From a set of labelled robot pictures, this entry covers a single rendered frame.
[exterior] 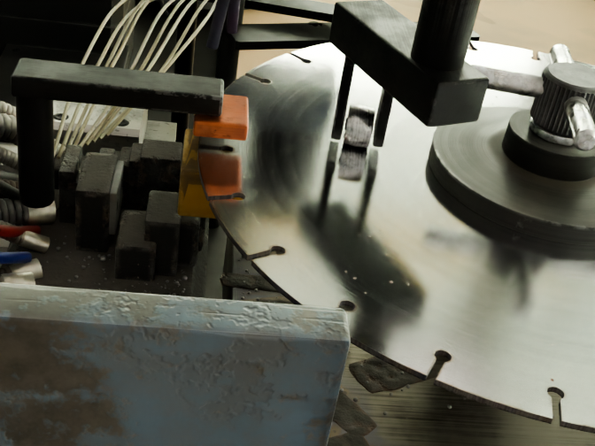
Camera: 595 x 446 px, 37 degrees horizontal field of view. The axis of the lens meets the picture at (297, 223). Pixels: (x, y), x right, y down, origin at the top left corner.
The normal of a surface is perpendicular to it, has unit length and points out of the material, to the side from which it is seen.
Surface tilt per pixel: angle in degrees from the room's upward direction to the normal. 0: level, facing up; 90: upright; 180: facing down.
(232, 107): 0
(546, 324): 0
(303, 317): 0
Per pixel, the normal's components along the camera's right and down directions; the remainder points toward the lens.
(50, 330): 0.05, 0.56
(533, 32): 0.14, -0.82
